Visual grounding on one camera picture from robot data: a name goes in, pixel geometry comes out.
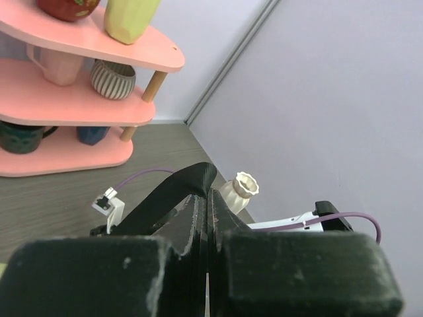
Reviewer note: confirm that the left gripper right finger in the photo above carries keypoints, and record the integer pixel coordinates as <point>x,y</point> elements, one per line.
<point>295,274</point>

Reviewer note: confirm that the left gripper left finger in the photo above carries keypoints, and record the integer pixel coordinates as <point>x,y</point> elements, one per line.
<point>159,275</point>

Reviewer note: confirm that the black printed ribbon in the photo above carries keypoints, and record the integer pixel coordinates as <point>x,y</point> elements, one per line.
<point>196,180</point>

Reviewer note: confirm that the white ribbed vase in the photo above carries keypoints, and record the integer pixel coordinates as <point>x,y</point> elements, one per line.
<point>237,192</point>

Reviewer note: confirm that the dark blue cup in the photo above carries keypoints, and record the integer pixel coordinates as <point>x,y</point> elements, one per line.
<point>91,135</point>

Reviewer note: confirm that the dark green mug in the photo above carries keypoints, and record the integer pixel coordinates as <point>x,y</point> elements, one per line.
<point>23,139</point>

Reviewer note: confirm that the striped grey cup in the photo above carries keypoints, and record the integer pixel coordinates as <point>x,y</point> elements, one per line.
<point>114,81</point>

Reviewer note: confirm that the pink three-tier shelf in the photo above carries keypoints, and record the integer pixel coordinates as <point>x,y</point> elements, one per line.
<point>28,99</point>

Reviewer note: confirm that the pink mug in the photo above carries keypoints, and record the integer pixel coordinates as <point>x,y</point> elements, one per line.
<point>59,68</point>

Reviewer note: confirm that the yellow ceramic mug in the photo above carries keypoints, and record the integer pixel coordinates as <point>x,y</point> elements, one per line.
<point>126,20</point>

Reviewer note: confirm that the red white bowl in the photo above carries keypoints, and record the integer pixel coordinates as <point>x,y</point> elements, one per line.
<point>68,10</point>

